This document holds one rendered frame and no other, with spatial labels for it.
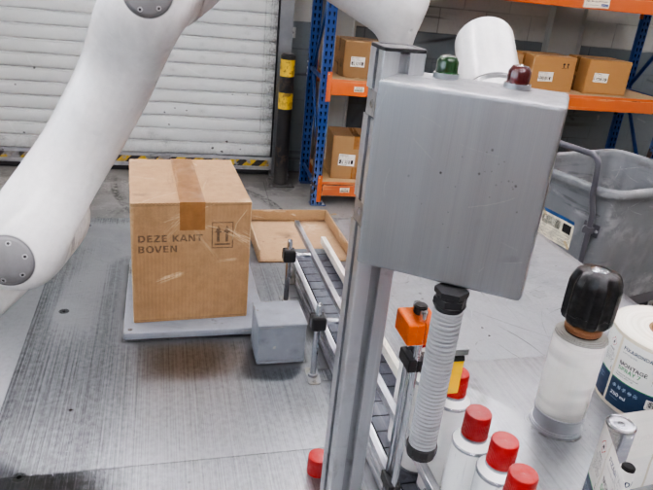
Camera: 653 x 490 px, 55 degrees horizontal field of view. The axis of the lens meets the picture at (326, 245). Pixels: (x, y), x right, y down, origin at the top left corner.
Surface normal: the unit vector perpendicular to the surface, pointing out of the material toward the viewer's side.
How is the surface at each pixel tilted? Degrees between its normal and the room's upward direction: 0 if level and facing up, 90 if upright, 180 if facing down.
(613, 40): 90
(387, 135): 90
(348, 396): 90
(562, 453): 0
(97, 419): 0
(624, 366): 90
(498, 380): 0
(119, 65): 116
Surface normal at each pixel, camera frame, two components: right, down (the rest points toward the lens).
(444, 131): -0.36, 0.34
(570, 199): -0.87, 0.18
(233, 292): 0.28, 0.41
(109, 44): -0.36, 0.71
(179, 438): 0.09, -0.91
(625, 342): -0.97, 0.01
